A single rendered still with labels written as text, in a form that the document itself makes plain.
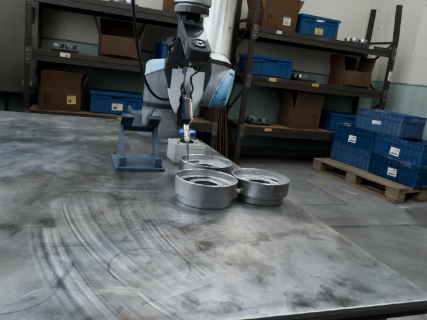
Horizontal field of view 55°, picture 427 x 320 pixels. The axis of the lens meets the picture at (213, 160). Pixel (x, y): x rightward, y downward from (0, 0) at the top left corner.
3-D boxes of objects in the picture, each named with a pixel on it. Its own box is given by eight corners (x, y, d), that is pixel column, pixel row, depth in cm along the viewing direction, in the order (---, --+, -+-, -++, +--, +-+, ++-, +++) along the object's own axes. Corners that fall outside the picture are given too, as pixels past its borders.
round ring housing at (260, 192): (254, 186, 82) (257, 166, 81) (297, 202, 75) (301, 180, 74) (216, 192, 75) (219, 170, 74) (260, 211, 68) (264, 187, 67)
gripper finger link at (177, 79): (172, 110, 90) (180, 68, 88) (178, 114, 84) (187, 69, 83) (158, 108, 89) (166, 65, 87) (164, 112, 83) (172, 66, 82)
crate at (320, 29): (318, 40, 507) (320, 22, 502) (337, 40, 473) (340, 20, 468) (281, 35, 487) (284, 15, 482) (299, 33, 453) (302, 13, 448)
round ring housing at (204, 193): (234, 214, 64) (237, 189, 63) (168, 206, 65) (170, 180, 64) (234, 195, 75) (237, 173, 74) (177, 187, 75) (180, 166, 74)
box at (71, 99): (88, 113, 400) (90, 73, 392) (33, 109, 379) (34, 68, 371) (82, 107, 436) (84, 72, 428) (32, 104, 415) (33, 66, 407)
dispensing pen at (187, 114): (183, 159, 78) (180, 82, 84) (178, 166, 82) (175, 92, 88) (195, 159, 79) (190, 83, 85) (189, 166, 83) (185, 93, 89)
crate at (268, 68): (275, 77, 499) (277, 59, 494) (290, 79, 464) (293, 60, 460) (236, 73, 481) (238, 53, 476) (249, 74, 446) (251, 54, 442)
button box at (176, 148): (203, 164, 95) (206, 143, 94) (173, 163, 92) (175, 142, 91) (193, 156, 102) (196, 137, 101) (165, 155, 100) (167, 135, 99)
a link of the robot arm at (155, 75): (148, 98, 133) (152, 55, 130) (189, 103, 131) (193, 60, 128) (136, 101, 121) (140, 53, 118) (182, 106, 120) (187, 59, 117)
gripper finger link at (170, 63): (182, 91, 85) (190, 48, 83) (184, 91, 83) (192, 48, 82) (160, 86, 83) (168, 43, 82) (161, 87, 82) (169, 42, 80)
